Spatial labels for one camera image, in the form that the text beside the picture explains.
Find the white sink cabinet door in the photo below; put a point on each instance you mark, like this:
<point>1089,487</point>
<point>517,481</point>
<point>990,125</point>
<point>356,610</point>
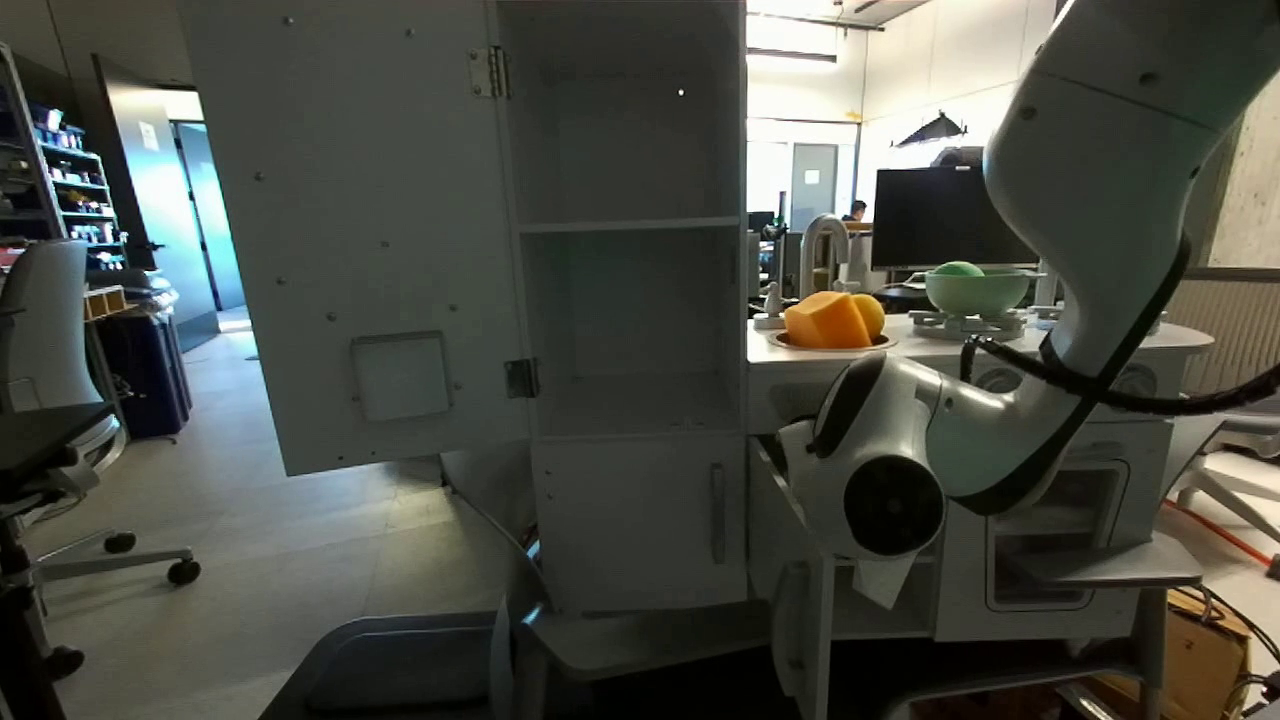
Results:
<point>817,640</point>

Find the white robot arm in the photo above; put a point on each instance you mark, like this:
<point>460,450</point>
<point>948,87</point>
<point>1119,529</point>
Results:
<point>1104,174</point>

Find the tall white cabinet door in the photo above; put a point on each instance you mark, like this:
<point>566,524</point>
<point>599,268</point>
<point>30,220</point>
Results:
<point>360,200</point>

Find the white toy kitchen unit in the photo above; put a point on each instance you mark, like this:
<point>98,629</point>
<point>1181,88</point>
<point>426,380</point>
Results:
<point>640,304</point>

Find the white lower fridge door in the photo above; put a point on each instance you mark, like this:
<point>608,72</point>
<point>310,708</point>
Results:
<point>625,524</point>

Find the orange toy fruit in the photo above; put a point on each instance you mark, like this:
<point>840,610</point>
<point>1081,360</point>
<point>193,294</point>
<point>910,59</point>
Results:
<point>825,322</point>

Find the grey toy faucet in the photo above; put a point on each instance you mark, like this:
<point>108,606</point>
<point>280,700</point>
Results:
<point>817,247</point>

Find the yellow foam ball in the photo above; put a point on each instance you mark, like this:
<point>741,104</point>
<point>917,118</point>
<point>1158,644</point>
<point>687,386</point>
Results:
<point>875,315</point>

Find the grey chair with armrests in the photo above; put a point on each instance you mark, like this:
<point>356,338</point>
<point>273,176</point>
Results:
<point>640,640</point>

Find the green foam ball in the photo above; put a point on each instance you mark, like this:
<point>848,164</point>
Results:
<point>957,282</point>

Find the black computer monitor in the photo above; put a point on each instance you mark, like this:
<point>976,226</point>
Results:
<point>932,212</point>

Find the green bowl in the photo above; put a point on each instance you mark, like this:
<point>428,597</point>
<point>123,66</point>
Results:
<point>1001,298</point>

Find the white mesh chair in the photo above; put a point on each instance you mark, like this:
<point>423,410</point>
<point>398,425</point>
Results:
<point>1235,335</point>

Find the grey office chair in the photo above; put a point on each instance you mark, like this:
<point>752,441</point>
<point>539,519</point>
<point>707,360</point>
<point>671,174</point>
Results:
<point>47,347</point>

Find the storage shelf with boxes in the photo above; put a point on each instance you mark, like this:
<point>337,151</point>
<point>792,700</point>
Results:
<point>65,174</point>

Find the brown cardboard box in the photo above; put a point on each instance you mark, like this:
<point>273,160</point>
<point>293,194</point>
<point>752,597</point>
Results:
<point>1203,662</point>

